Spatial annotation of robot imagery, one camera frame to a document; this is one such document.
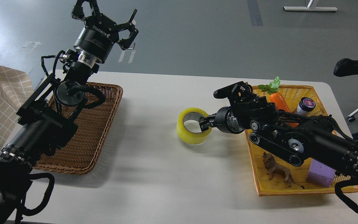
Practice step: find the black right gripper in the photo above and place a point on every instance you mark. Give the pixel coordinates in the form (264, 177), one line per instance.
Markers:
(223, 119)

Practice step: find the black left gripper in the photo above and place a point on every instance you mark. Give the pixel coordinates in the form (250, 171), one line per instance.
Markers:
(97, 39)

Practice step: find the yellow tape roll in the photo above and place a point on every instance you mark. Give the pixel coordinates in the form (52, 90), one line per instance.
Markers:
(185, 134)

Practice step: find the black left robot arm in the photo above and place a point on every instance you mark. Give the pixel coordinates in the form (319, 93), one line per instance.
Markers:
(48, 115)

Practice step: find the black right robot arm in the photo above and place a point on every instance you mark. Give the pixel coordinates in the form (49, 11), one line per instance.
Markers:
(291, 137)

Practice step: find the toy carrot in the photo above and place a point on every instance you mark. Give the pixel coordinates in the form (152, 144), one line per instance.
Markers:
(275, 96)

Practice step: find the brown toy lion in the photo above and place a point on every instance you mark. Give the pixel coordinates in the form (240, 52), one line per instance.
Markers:
(274, 168)

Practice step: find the small dark jar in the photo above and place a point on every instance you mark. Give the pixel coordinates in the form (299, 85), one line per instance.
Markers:
(305, 106)

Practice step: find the purple foam cube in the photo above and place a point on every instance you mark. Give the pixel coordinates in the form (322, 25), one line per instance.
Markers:
(320, 174)

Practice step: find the brown wicker basket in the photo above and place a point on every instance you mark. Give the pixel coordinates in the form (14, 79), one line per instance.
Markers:
(81, 153)

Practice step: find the white metal stand base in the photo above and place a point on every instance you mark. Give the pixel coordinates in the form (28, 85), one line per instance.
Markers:
(311, 6)

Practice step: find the black shoe of person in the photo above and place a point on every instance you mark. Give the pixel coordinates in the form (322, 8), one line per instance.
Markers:
(346, 67)

